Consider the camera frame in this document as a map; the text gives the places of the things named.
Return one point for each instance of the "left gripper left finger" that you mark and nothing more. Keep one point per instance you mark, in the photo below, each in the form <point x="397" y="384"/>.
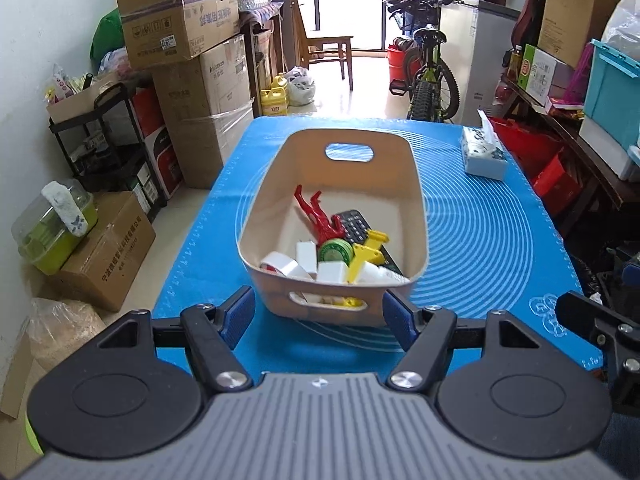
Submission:
<point x="212" y="333"/>

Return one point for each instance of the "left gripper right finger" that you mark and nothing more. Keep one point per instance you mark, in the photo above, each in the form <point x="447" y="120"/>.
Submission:
<point x="425" y="335"/>

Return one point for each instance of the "white pill bottle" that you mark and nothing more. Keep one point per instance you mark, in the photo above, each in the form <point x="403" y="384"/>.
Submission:
<point x="370" y="274"/>

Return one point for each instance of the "yellow toy with red knob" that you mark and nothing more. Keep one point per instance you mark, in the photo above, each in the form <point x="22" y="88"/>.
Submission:
<point x="369" y="251"/>

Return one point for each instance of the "white tape roll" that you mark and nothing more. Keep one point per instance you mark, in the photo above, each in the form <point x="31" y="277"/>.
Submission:
<point x="281" y="264"/>

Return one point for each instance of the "small white rectangular box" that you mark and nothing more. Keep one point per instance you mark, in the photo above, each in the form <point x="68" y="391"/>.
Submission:
<point x="332" y="272"/>

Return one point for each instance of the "green ointment tin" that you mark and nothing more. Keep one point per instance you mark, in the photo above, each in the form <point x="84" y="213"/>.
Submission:
<point x="336" y="249"/>

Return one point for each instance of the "black tv remote control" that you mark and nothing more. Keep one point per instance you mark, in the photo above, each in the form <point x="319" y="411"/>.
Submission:
<point x="356" y="231"/>

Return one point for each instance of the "red ultraman action figure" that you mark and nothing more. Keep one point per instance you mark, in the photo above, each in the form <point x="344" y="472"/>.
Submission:
<point x="325" y="227"/>

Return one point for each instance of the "beige plastic storage basket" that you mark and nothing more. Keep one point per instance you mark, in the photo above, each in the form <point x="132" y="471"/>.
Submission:
<point x="371" y="171"/>

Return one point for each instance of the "white power adapter plug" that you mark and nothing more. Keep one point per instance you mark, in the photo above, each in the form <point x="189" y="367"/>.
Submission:
<point x="306" y="257"/>

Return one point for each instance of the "blue silicone baking mat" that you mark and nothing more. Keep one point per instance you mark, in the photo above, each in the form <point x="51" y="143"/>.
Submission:
<point x="491" y="245"/>

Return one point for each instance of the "brown cardboard box on floor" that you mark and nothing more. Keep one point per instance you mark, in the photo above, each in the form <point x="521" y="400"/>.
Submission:
<point x="104" y="265"/>

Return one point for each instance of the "bag of grain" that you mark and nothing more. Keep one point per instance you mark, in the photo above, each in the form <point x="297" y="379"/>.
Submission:
<point x="56" y="329"/>

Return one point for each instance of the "tissue box with tissue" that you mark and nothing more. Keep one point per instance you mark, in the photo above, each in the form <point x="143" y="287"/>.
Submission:
<point x="482" y="151"/>

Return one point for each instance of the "green lidded plastic container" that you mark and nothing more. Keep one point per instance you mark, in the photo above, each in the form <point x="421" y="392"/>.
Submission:
<point x="42" y="237"/>

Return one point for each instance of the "red bags under shelf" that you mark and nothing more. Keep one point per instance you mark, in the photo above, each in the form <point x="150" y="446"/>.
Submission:
<point x="546" y="162"/>

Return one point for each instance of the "black metal shelf cart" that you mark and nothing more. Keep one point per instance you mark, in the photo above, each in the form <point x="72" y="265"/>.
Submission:
<point x="104" y="149"/>

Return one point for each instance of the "lower stacked cardboard box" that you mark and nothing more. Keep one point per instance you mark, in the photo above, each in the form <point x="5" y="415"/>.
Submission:
<point x="207" y="106"/>

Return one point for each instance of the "teal plastic storage bin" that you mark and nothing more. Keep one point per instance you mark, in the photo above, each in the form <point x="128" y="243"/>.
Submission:
<point x="613" y="94"/>

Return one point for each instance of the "yellow oil jug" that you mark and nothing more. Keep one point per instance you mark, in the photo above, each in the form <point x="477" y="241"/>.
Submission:
<point x="274" y="101"/>

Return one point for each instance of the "green black bicycle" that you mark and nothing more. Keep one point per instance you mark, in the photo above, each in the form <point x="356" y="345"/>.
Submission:
<point x="429" y="82"/>

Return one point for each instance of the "green white product box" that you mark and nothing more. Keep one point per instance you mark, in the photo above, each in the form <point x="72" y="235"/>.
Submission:
<point x="542" y="76"/>

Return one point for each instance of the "wooden chair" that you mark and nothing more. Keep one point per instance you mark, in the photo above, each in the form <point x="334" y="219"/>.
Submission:
<point x="317" y="47"/>

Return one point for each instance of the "white chest freezer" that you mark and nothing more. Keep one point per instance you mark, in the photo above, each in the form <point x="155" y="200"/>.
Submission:
<point x="478" y="36"/>

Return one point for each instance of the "open top cardboard box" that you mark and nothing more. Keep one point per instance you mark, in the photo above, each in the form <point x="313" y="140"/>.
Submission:
<point x="159" y="32"/>

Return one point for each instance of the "tall cardboard box on shelf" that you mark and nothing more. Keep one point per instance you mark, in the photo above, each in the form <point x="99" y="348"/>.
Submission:
<point x="568" y="25"/>

